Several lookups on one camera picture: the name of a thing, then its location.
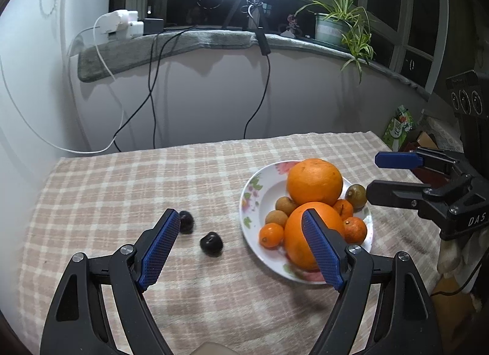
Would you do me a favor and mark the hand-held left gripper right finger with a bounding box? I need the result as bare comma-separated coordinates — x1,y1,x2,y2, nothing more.
301,208,444,355

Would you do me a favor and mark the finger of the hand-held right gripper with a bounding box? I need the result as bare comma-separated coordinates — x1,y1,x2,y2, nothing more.
366,175,473,209
375,147,465,177

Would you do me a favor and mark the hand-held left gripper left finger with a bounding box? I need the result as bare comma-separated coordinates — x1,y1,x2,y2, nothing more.
39,208,181,355

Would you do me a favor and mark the large smooth orange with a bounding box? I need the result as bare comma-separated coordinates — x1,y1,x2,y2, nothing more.
283,201,346,272

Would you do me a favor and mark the dark cherry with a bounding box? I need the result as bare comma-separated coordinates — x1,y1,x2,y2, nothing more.
200,232,224,258
179,210,194,234

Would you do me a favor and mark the small kumquat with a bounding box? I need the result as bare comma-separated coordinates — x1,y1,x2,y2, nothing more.
343,217,367,244
259,222,285,249
332,199,354,220

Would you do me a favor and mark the large orange with brown marks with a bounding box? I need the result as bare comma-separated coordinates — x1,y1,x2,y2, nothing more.
286,158,343,206

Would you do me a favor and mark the white floral plate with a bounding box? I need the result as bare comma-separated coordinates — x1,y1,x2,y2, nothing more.
239,160,374,284

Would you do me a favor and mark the person's right hand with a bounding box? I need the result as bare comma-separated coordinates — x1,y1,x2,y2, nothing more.
436,231,483,275

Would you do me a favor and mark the green snack packet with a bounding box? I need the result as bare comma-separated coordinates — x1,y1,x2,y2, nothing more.
382,106,416,151

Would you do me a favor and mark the beige checked tablecloth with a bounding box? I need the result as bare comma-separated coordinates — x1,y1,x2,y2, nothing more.
17,131,444,355

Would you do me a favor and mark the potted spider plant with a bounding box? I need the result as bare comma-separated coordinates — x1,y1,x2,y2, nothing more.
288,0,377,84

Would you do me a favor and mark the small flowering plant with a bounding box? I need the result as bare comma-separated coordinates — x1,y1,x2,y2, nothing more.
279,14,302,37

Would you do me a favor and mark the black power adapter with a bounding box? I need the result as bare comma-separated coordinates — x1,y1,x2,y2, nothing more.
143,18,165,35

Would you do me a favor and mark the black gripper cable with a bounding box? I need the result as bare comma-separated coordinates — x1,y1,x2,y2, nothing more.
431,259,483,298

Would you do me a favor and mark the white charging cable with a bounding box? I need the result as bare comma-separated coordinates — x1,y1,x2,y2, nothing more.
0,27,125,154

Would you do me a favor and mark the black cable with inline remote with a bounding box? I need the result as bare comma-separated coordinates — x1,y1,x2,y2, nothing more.
240,0,273,140

